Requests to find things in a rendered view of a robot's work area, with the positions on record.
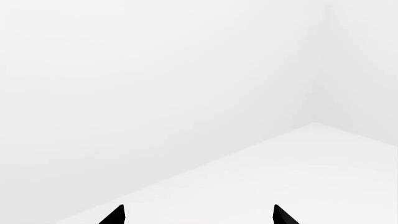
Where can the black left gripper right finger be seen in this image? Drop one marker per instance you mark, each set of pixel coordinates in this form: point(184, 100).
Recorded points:
point(282, 217)

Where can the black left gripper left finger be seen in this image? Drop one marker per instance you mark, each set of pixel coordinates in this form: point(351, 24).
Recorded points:
point(115, 217)

